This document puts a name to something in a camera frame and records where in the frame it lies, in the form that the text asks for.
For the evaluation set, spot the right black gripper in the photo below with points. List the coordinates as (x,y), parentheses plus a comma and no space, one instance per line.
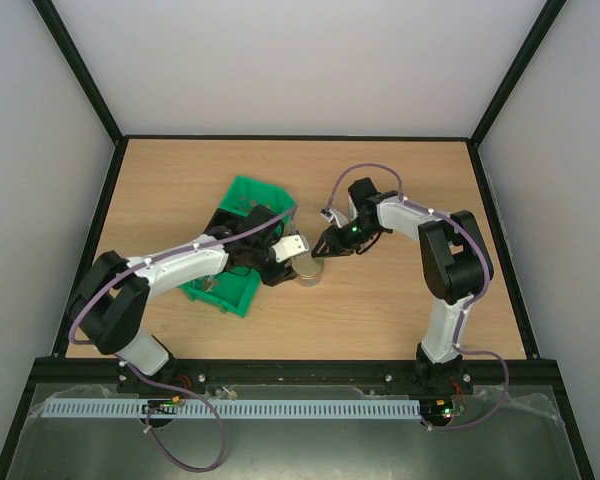
(337,240)

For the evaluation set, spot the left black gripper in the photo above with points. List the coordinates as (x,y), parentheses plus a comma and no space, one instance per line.
(279,275)

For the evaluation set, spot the gold jar lid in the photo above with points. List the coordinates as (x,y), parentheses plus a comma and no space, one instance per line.
(306,262)

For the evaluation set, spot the clear glass jar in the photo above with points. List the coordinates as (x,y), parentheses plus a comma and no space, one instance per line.
(308,278)

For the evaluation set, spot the green black bin set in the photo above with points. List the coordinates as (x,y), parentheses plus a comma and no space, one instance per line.
(247,204)

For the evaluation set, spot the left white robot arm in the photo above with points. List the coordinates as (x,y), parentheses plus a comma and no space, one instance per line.
(107,307)

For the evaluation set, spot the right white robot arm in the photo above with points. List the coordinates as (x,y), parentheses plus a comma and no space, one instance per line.
(457,268)

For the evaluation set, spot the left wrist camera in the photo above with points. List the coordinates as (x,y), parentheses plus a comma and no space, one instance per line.
(290,246)

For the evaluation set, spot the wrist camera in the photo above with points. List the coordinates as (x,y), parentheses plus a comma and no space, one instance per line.
(290,246)
(334,217)

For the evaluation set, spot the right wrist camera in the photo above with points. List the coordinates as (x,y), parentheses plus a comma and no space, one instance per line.
(334,217)

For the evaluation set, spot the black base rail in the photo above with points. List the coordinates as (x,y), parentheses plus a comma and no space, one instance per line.
(383,377)

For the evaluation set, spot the light blue cable duct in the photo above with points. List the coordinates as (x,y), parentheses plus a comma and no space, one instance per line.
(234,409)

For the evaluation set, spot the black cage frame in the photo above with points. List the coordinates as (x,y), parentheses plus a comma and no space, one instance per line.
(542,25)

